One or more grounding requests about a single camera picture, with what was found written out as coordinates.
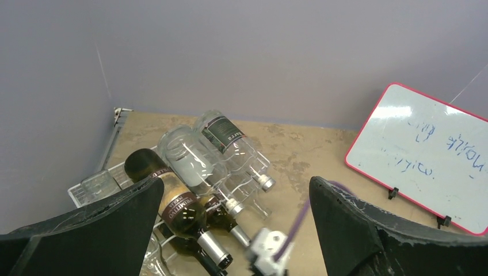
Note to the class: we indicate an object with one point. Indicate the white wire wine rack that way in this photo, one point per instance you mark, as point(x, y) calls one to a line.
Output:
point(223, 197)

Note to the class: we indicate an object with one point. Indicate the tall clear bottle silver cap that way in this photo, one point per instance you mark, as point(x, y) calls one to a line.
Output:
point(238, 151)

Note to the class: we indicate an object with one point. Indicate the clear glass bottle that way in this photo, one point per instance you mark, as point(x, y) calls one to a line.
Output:
point(99, 186)
point(255, 202)

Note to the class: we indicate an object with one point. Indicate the dark green wine bottle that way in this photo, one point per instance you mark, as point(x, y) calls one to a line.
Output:
point(189, 247)

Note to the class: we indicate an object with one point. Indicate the olive wine bottle beige label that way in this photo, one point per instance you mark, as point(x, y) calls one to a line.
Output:
point(219, 218)

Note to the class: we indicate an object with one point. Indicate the round clear bottle silver cap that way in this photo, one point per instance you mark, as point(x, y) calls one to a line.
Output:
point(198, 167)

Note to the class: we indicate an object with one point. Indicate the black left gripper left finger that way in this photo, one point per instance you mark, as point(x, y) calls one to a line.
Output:
point(107, 237)

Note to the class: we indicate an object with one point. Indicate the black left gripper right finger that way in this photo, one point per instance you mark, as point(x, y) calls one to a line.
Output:
point(359, 238)

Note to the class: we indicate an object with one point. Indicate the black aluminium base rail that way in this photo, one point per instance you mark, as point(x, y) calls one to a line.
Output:
point(120, 117)

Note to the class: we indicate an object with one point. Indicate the dark wine bottle foil neck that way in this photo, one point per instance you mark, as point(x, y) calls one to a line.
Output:
point(179, 208)

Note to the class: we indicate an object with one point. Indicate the black whiteboard clip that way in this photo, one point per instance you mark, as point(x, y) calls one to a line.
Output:
point(392, 193)
point(443, 221)

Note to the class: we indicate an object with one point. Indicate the pink framed whiteboard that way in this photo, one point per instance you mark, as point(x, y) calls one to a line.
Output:
point(430, 152)

